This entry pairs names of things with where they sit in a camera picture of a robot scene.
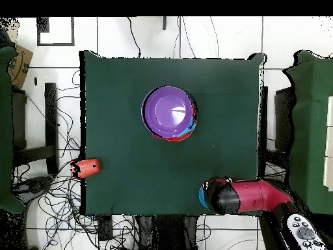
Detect wide orange bowl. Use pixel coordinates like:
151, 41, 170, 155
152, 98, 198, 142

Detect blue cup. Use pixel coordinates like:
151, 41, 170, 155
176, 117, 197, 138

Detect purple bowl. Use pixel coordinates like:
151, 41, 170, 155
140, 85, 196, 139

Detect blue bowl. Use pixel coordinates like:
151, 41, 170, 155
198, 185, 211, 211

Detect dark green tablecloth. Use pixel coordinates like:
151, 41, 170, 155
79, 49, 266, 216

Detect orange cup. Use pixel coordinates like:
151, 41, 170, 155
70, 158, 101, 180

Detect black power strip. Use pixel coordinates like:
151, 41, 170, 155
98, 215, 114, 242

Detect black chair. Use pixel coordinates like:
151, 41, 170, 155
274, 87, 296, 152

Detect black caster base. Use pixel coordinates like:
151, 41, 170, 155
12, 175, 54, 201

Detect green cloth side table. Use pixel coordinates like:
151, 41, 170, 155
282, 49, 333, 215
0, 45, 27, 214

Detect cardboard box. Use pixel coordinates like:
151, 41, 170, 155
7, 43, 34, 90

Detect white boxes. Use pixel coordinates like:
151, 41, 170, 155
323, 95, 333, 192

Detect black floor cable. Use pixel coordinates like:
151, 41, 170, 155
126, 16, 142, 59

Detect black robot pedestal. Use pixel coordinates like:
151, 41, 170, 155
137, 215, 198, 250

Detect black metal leg frame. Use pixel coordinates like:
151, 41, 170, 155
11, 82, 59, 175

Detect black square floor frame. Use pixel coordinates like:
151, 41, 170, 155
36, 16, 75, 47

